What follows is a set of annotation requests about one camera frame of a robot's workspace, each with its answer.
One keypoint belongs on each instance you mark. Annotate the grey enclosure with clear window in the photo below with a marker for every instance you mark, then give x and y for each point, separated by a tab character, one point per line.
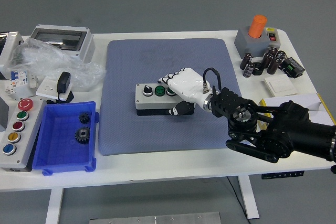
60	37

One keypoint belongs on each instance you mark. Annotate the black table control panel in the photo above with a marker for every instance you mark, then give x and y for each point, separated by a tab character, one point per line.
283	175

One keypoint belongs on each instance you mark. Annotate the black module with green terminal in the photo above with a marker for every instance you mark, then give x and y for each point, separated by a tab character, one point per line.
292	67

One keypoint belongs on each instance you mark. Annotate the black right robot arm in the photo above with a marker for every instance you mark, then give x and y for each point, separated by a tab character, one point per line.
294	132

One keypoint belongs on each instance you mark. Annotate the white and yellow booklet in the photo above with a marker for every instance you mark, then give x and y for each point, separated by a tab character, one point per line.
312	102

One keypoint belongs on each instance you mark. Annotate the small black block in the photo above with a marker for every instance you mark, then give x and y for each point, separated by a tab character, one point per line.
69	97

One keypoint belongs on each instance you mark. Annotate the blue plastic bin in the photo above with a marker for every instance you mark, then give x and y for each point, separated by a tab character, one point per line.
60	142

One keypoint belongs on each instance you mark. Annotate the white wall socket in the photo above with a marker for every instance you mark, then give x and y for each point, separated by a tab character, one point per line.
46	87

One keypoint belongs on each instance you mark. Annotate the small black gear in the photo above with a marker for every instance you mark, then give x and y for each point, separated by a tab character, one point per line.
84	118

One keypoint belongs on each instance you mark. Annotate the black power adapter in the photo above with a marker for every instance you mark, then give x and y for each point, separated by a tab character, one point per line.
64	81

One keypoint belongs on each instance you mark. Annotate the grey box corner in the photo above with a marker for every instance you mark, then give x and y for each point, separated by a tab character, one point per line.
2	113

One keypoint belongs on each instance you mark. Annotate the clear plastic bag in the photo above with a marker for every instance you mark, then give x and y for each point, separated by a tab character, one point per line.
52	58

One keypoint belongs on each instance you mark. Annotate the grey metal plate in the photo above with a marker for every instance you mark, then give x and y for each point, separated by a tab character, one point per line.
155	218

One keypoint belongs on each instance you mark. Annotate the grey five-button control box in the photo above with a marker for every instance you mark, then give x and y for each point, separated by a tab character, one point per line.
26	134

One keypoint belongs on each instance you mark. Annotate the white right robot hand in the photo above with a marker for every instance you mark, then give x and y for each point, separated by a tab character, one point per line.
186	85

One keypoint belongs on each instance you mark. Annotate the white circuit breaker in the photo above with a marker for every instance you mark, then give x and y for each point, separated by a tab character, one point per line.
17	79

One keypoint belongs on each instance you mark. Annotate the grey switch box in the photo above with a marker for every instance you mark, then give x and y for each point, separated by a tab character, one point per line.
249	44

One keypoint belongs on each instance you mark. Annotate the dark brown cylindrical capacitor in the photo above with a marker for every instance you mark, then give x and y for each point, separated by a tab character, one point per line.
267	60
273	51
281	54
249	70
247	61
273	66

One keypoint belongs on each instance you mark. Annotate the large black gear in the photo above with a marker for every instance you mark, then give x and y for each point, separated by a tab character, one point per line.
82	135

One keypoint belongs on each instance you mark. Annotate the orange cylinder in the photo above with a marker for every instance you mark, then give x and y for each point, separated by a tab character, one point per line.
257	26

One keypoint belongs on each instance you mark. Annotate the blue-grey table mat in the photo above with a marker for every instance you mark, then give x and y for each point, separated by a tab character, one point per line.
136	134

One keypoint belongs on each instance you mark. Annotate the white box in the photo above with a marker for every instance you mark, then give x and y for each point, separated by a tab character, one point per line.
13	44

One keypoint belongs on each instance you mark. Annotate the grey four-button control box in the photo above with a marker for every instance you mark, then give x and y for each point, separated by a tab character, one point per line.
152	102

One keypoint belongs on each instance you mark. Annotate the white wall switch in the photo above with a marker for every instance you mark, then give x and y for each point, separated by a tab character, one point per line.
280	85

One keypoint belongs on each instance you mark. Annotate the white table leg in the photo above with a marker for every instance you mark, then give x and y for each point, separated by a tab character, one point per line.
249	197
53	205

